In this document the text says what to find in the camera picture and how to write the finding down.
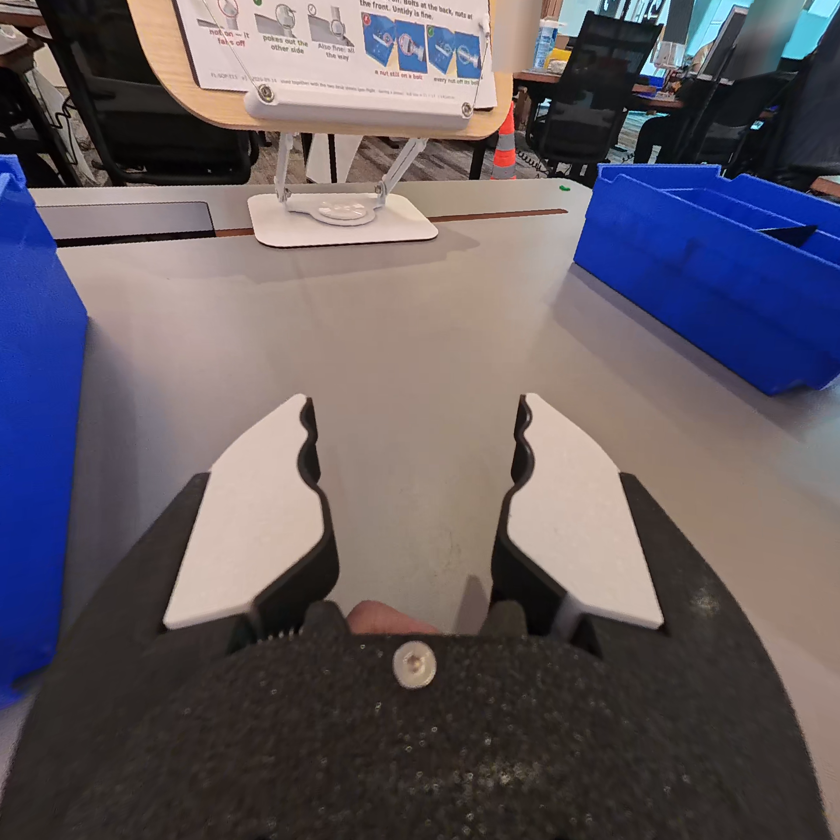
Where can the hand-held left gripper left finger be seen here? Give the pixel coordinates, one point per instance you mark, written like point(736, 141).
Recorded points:
point(250, 525)

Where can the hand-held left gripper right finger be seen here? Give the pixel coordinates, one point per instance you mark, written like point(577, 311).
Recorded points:
point(584, 525)

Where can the blue divided storage bin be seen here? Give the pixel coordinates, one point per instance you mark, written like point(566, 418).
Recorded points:
point(683, 276)

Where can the person's left hand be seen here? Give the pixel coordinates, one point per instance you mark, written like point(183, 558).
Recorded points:
point(391, 620)

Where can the white document stand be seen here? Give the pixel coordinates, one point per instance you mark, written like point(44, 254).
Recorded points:
point(341, 226)

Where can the dark flat tablet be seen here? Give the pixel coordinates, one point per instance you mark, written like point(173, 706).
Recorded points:
point(125, 223)

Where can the orange striped traffic cone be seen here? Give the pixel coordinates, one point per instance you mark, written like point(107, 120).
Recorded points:
point(504, 147)

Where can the black office chair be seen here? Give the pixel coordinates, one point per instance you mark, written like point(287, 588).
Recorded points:
point(591, 85)
point(735, 118)
point(145, 131)

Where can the instruction sheet on stand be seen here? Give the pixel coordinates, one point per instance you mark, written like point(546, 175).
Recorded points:
point(158, 66)

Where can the white instruction board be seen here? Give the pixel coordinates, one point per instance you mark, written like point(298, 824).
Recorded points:
point(328, 40)

